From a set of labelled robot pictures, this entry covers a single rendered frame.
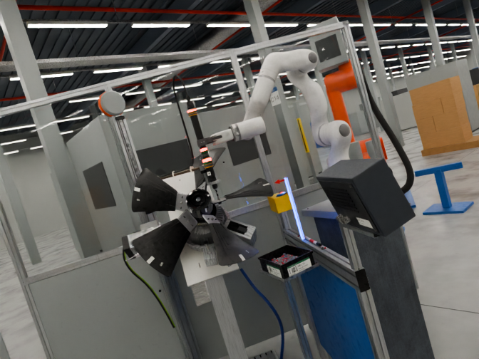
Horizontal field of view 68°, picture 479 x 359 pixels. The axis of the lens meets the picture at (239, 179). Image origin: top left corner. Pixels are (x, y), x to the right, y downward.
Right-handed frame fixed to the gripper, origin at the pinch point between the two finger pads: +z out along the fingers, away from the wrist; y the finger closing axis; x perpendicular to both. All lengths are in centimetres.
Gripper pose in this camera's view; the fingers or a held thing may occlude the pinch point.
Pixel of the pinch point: (201, 142)
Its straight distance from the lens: 171.7
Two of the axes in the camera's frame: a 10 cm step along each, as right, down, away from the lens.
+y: -1.6, -0.3, 9.9
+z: -9.4, 3.0, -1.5
